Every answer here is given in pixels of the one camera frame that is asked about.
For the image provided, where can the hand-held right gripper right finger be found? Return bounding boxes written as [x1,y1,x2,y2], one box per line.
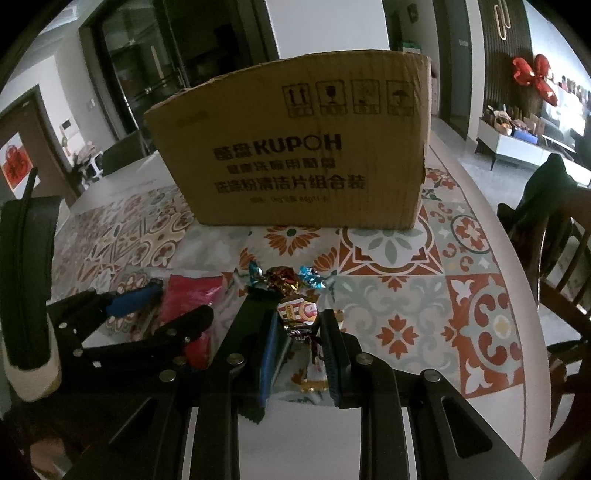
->
[320,308,536,480]

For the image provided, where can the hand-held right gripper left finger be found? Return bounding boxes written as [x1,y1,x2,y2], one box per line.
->
[60,315,282,480]

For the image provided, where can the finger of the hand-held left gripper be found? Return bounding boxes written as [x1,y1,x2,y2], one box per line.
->
[46,281,164,334]
[60,305,216,371]

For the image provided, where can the pink snack packet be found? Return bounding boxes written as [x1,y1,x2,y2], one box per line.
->
[158,274,223,371]

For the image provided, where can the brown cardboard box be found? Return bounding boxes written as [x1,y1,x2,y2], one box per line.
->
[143,50,433,230]

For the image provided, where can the copper foil snack bag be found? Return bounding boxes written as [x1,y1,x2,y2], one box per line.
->
[276,344,334,398]

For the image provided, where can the dark green snack packet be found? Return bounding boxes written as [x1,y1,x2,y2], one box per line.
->
[236,285,280,424]

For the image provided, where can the blue-ended wrapped candy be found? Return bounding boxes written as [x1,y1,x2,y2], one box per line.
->
[246,261,334,297]

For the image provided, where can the patterned table runner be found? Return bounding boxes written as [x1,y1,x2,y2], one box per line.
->
[51,164,528,400]

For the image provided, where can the red paper door decoration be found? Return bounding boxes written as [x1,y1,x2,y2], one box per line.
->
[0,133,34,188]

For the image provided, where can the small white rack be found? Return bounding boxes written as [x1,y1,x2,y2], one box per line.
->
[71,147,103,186]

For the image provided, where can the grey dining chair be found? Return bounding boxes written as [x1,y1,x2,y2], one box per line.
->
[100,130,154,177]

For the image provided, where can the dark glass sliding door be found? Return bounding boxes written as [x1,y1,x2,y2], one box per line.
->
[78,0,279,140]

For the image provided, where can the wooden chair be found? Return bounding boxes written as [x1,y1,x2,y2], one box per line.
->
[537,185,591,463]

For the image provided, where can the dark jacket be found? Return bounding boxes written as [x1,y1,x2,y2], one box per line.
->
[497,154,591,288]

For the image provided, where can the white television cabinet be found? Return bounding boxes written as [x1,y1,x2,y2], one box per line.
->
[475,117,579,163]

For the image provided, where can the group of small gift bags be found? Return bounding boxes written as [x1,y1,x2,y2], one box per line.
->
[481,105,542,140]

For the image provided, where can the television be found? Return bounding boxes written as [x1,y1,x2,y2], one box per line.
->
[540,85,591,139]

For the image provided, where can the red foil balloons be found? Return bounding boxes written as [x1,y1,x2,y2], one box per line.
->
[511,54,562,105]

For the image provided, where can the row of shelf ornaments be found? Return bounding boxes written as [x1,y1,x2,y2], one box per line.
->
[553,75,591,101]

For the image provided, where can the looped wall lamp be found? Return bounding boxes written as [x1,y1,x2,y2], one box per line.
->
[491,3,509,41]

